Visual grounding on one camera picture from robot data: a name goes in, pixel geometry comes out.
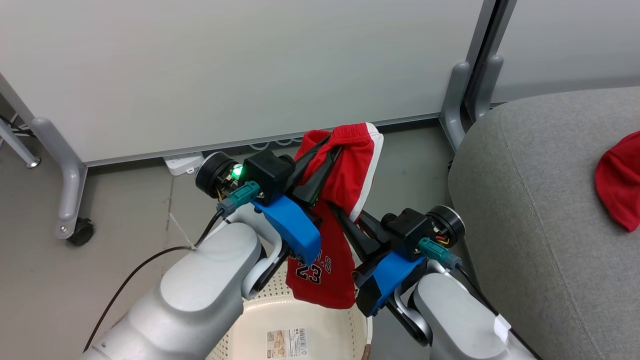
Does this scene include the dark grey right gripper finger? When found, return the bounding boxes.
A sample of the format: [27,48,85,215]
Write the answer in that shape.
[359,210,394,247]
[327,202,382,264]

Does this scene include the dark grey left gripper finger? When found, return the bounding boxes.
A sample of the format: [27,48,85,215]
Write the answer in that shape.
[292,133,334,177]
[292,145,344,204]

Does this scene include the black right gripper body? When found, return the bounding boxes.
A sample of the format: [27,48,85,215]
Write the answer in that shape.
[426,204,467,246]

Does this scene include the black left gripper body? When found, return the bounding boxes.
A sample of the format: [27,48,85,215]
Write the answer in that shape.
[194,151,247,201]

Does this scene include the red shorts with white trim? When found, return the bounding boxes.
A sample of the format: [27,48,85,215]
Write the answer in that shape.
[285,122,385,310]

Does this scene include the plain red garment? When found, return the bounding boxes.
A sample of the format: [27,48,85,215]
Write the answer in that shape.
[594,130,640,234]

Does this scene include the grey fabric sofa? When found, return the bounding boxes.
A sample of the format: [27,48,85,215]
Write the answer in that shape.
[448,87,640,360]

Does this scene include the white power strip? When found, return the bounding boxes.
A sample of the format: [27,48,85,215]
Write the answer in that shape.
[163,152,205,177]

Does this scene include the cream perforated laundry basket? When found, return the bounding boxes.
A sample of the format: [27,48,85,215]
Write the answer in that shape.
[206,259,374,360]

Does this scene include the grey partition leg with caster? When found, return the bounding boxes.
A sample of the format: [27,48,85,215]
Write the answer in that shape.
[30,117,95,247]

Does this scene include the grey metal table leg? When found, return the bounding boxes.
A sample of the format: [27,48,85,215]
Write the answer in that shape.
[0,117,42,169]

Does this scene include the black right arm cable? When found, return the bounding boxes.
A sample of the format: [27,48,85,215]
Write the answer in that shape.
[418,237,502,318]

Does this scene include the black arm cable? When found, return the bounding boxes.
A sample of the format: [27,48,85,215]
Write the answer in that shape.
[83,181,262,353]
[418,237,502,318]

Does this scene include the white coiled cable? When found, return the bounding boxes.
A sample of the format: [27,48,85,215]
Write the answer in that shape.
[249,137,304,151]

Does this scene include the white partition panel grey frame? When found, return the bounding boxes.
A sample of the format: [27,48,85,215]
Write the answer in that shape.
[0,0,487,167]

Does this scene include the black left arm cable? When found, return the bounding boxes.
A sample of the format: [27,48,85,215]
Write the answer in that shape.
[83,181,262,353]

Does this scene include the black floor cables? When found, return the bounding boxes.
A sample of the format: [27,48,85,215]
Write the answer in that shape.
[0,114,35,139]

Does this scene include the white partition panel dark post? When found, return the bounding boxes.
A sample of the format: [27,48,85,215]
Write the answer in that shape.
[465,0,640,105]

